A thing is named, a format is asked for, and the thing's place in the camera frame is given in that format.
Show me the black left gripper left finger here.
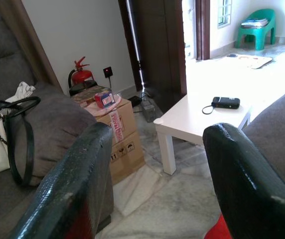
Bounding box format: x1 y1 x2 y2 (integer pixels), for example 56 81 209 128
9 121 115 239

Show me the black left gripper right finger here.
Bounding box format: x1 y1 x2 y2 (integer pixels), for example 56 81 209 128
202 122 285 239

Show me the red pillow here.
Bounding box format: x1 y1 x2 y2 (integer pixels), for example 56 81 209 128
204 213 234 239

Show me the grey fabric sofa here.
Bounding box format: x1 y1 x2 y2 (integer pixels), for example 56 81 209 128
0 7 115 239

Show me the brown-grey fabric sofa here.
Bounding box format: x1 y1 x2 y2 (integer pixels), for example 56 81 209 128
242 82 285 200

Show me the cardboard box with handling symbols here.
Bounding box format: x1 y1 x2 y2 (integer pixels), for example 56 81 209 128
109 129 146 187

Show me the cardboard box with red-white tape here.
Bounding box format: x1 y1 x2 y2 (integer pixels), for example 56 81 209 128
94 98 138 145

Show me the pink cloth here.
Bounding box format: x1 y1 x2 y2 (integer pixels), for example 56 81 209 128
84 94 123 117

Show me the small red box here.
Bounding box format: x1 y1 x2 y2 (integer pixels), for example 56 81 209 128
94 92 115 109

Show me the floral patterned tin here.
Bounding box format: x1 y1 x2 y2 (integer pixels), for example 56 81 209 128
72 86 110 107

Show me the black round stool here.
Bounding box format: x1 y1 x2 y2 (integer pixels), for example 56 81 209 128
69 81 98 97

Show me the white coffee table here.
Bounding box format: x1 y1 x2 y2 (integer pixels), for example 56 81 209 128
153 92 253 175

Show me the black power adapter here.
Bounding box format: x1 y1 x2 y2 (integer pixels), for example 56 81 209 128
128 95 142 108

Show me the clear plastic box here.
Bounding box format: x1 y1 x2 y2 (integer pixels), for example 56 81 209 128
140 99 156 123

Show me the red fire extinguisher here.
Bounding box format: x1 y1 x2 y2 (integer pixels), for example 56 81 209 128
68 56 93 90

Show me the white crumpled cloth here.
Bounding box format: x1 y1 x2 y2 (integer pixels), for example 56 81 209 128
4 81 36 103

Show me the beige doormat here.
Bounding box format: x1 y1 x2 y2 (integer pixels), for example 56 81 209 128
216 53 274 70

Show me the brown wooden panel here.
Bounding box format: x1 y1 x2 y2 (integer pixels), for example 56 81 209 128
0 0 64 93

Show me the dark wooden door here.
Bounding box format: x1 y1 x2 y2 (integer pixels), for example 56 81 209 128
118 0 187 107

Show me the green plastic chair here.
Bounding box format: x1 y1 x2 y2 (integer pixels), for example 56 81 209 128
234 8 277 51

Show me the stack of papers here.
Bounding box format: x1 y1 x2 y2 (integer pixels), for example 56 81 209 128
240 17 269 28

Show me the window with grille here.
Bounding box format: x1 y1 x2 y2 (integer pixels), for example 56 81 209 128
216 0 233 29

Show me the black pouch with strap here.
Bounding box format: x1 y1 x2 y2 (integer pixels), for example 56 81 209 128
202 96 241 116

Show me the dark wooden door frame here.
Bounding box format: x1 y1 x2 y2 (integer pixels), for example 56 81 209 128
195 0 211 61

